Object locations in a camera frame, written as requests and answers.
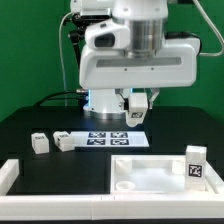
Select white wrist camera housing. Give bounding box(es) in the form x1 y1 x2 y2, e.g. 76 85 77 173
85 19 130 50

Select black cables at base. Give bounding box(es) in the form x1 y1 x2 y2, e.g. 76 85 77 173
33 88 90 108

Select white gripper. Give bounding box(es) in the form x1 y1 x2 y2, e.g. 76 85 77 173
79 38 200 110

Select white U-shaped obstacle fence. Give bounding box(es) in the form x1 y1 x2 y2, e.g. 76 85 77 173
0 159 224 221

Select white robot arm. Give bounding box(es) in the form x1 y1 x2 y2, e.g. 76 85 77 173
70 0 201 125

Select white sheet with tags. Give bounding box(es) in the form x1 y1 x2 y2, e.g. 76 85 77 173
71 131 149 147

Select white cable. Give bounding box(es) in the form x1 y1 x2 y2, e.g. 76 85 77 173
58 11 76 108

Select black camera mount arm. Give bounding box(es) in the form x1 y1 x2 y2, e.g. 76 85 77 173
68 13 86 66

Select grey camera on mount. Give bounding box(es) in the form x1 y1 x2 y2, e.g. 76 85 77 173
80 8 111 19

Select white square table top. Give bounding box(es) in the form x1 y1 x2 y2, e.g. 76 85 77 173
110 155 214 194

